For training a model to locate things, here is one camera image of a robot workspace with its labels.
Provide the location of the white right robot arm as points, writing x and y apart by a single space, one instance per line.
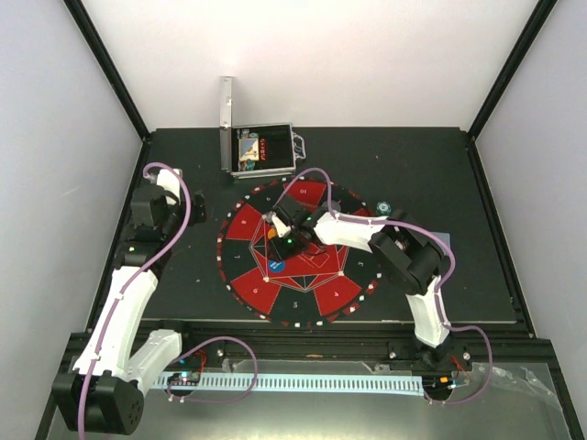
411 257

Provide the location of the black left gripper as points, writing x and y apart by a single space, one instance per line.
199 207

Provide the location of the clear round dealer puck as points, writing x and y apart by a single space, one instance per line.
331 204

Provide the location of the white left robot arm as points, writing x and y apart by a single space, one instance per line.
104 389

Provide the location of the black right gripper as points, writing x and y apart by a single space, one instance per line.
280 253

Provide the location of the grey card deck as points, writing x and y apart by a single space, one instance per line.
444 237

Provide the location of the round red black poker mat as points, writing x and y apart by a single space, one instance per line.
318 284

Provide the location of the green poker chip stack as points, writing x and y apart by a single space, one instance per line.
383 208

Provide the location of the open aluminium poker case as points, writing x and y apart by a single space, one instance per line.
281 149

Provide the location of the blue small blind button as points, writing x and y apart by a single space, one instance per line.
275 266

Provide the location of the small green circuit board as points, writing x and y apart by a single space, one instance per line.
184 378

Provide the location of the card pack in case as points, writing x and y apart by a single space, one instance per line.
248 149

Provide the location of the light blue cable duct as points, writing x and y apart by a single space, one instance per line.
364 384

